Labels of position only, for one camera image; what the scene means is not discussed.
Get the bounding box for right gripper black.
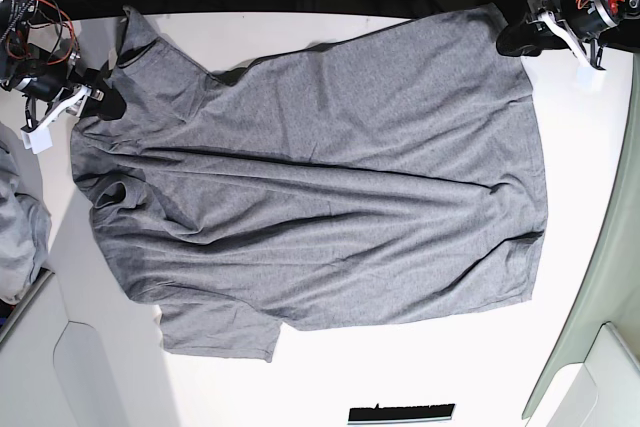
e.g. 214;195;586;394
9;61;127;130

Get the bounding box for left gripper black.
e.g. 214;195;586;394
496;0;639;70

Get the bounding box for grey t-shirt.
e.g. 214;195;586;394
71;4;548;361

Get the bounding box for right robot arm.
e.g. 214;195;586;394
1;0;126;134

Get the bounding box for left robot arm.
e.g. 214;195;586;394
496;0;639;73

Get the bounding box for grey clothes pile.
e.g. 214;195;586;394
1;125;51;305

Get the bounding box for white bin left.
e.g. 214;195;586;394
1;272;130;426

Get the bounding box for white bin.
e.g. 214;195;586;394
519;320;640;427
1;272;130;426

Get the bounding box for white bin right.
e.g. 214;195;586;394
519;320;640;427

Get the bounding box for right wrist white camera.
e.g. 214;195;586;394
21;125;53;155

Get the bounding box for wrist white camera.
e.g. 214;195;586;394
21;125;53;155
575;64;607;92

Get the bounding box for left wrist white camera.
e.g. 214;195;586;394
575;64;607;92

